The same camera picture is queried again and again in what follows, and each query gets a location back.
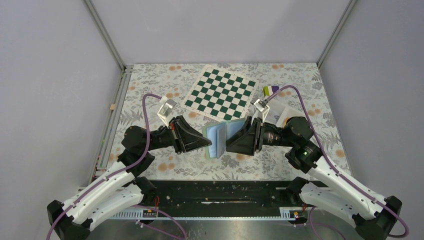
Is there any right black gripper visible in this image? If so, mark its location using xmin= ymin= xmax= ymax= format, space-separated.
xmin=224 ymin=116 xmax=296 ymax=156

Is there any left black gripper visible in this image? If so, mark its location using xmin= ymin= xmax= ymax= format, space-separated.
xmin=144 ymin=115 xmax=214 ymax=155

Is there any green leather card holder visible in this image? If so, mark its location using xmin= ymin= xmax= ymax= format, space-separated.
xmin=202 ymin=118 xmax=246 ymax=160

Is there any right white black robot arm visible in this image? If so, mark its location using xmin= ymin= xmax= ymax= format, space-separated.
xmin=226 ymin=116 xmax=402 ymax=240

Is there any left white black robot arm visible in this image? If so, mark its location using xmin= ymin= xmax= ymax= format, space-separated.
xmin=46 ymin=115 xmax=212 ymax=240

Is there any white card in tray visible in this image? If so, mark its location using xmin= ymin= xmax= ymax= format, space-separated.
xmin=266 ymin=107 xmax=285 ymax=124

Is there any clear plastic compartment tray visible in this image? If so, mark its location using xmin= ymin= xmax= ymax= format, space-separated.
xmin=265 ymin=97 xmax=306 ymax=127

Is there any green white chessboard mat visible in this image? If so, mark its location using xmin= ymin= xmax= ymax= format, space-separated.
xmin=180 ymin=65 xmax=259 ymax=122

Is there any green purple toy block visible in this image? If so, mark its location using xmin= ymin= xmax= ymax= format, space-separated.
xmin=262 ymin=85 xmax=280 ymax=97

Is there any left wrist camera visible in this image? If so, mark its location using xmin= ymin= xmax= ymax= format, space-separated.
xmin=157 ymin=96 xmax=178 ymax=128

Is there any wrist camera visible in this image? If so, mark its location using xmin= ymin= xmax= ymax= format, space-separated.
xmin=157 ymin=96 xmax=178 ymax=128
xmin=251 ymin=98 xmax=270 ymax=123

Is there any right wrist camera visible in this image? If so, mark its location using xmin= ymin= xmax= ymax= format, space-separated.
xmin=251 ymin=98 xmax=270 ymax=123

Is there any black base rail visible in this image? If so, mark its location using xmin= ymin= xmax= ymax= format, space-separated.
xmin=92 ymin=178 xmax=342 ymax=220

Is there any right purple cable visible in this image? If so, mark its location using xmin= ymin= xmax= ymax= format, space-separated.
xmin=264 ymin=84 xmax=410 ymax=238

